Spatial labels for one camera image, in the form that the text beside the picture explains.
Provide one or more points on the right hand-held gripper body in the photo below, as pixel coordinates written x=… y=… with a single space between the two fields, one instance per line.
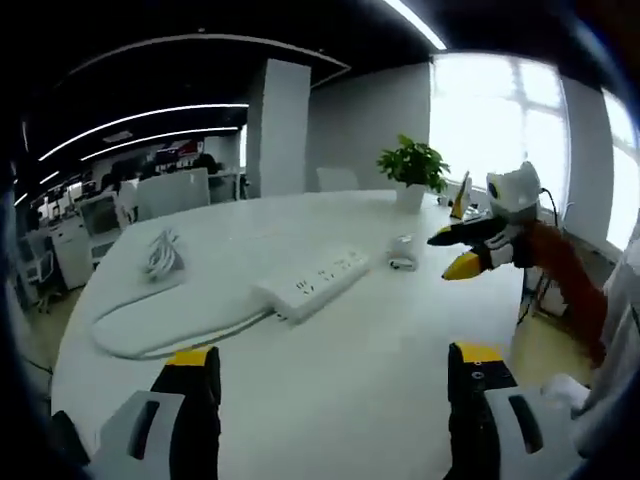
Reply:
x=512 y=202

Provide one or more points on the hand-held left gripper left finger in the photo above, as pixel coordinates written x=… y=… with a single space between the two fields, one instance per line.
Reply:
x=165 y=425

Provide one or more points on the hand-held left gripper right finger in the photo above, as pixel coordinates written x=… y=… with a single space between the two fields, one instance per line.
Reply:
x=492 y=425

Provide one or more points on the white charger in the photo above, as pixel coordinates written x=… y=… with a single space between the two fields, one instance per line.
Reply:
x=402 y=250

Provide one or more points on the white power strip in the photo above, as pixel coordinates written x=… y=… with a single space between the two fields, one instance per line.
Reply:
x=315 y=282

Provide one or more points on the yellow and white desk object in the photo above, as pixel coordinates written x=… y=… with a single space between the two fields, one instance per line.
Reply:
x=462 y=197

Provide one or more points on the white desk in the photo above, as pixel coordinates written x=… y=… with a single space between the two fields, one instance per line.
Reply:
x=300 y=310

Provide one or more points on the green potted plant white pot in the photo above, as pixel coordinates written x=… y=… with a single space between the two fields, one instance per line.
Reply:
x=414 y=172

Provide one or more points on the bright window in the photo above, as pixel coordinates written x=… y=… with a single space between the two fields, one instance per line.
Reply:
x=500 y=125

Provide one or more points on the person's white clothing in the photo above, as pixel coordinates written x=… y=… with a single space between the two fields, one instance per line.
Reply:
x=617 y=345

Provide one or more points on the white drawer cabinet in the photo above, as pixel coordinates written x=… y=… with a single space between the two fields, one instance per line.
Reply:
x=72 y=255

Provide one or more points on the white square pillar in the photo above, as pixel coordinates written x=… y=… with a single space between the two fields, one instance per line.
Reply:
x=277 y=127

